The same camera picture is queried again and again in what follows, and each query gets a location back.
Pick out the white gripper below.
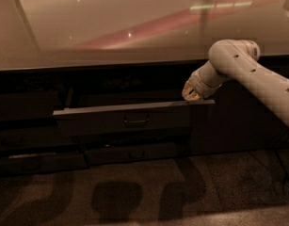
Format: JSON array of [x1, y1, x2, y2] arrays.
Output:
[[182, 61, 230, 101]]

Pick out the dark drawer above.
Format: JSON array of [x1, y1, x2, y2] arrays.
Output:
[[53, 99, 215, 137], [84, 142, 187, 165], [0, 152, 88, 176], [0, 91, 61, 121], [0, 126, 77, 151], [78, 127, 192, 144]]

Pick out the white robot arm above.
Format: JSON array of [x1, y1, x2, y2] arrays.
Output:
[[182, 40, 289, 127]]

